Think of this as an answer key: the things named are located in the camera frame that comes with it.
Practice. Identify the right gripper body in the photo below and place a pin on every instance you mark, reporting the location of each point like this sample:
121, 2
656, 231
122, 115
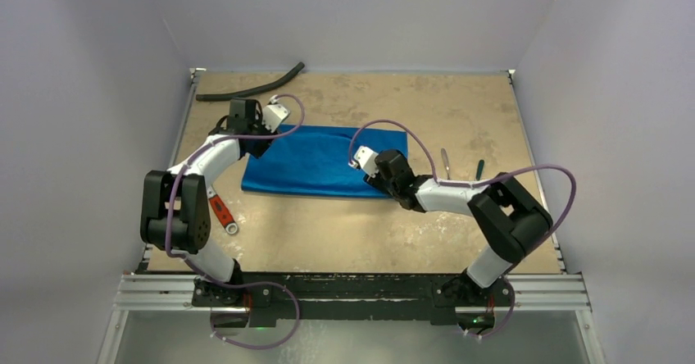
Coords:
374, 183

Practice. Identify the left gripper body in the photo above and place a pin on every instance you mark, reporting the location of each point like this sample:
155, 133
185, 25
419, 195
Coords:
258, 128

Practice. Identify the blue cloth napkin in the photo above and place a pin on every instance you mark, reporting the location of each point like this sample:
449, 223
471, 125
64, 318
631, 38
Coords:
313, 161

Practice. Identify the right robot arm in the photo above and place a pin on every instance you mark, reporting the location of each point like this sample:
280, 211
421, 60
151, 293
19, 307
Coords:
512, 221

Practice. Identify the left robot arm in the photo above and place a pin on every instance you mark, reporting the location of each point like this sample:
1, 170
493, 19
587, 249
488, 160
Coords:
175, 212

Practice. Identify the silver fork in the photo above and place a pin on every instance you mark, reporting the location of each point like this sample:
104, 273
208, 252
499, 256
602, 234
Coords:
446, 163

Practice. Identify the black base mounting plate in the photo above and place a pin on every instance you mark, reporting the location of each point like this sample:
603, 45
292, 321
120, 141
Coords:
470, 307

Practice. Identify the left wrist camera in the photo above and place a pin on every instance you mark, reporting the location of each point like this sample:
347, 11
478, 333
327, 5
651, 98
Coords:
274, 114

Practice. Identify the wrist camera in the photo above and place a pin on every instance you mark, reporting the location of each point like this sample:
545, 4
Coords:
274, 114
364, 160

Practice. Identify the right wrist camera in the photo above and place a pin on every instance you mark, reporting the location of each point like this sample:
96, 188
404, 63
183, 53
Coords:
364, 160

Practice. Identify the red handled wrench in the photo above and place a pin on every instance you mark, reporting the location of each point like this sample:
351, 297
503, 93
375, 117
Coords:
222, 212

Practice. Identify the aluminium frame rail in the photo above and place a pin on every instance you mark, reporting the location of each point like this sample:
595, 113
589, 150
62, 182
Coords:
181, 292

